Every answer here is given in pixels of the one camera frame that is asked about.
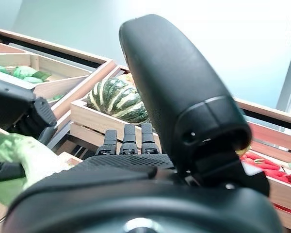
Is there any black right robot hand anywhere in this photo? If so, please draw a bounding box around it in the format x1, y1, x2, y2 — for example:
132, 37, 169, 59
2, 14, 283, 233

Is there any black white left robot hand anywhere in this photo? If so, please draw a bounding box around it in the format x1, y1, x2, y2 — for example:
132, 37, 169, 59
0, 77, 58, 184

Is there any wooden carrot crate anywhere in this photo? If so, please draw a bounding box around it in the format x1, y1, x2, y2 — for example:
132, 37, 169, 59
242, 121, 291, 229

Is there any white window frame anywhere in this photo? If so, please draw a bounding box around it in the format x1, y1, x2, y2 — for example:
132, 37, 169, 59
275, 31, 291, 115

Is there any napa cabbage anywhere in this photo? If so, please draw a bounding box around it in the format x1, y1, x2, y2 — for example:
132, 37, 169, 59
0, 132, 75, 207

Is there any green striped squash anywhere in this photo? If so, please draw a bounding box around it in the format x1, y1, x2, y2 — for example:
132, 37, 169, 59
86, 77, 151, 126

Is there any wooden round cabbage crate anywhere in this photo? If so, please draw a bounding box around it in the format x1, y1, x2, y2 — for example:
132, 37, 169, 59
0, 52, 93, 107

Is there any orange yellow pumpkin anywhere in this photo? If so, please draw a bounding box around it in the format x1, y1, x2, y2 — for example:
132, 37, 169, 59
116, 72, 136, 85

